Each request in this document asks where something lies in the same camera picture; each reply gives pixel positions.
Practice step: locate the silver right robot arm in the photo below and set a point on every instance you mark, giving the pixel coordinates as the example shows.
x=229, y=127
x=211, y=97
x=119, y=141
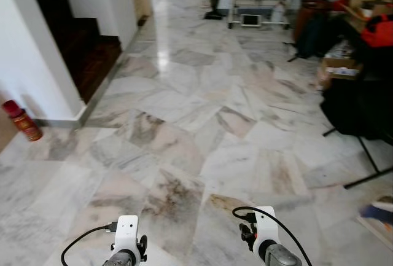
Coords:
x=284, y=257

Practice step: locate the light wooden board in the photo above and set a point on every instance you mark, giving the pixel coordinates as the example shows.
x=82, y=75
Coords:
x=382, y=232

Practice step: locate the black metal stand legs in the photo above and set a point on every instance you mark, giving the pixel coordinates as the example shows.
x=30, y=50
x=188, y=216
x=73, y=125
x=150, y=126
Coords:
x=368, y=161

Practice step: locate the red spray can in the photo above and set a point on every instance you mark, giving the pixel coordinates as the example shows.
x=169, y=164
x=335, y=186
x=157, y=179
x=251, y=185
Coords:
x=23, y=123

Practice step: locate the small open cardboard box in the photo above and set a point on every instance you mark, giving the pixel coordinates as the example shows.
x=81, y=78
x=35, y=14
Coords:
x=339, y=66

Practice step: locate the dark wooden staircase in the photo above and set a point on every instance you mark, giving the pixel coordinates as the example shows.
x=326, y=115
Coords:
x=83, y=51

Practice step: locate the black backpack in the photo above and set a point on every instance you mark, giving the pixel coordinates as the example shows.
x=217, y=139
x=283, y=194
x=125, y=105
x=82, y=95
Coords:
x=312, y=35

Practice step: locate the white framed tablet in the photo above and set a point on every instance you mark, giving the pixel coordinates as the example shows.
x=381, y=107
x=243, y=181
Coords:
x=250, y=19

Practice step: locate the brown round barrel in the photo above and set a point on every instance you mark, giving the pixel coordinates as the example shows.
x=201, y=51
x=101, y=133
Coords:
x=307, y=11

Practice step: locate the white metal rack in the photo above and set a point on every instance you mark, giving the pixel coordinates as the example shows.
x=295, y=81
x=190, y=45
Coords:
x=258, y=0

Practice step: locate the red fabric bag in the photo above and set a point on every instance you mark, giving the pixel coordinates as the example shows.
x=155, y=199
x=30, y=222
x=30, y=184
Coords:
x=379, y=31

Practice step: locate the large brown cardboard box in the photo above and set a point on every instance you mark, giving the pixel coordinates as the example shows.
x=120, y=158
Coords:
x=362, y=3

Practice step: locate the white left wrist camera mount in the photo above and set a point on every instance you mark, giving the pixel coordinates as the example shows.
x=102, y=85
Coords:
x=127, y=230

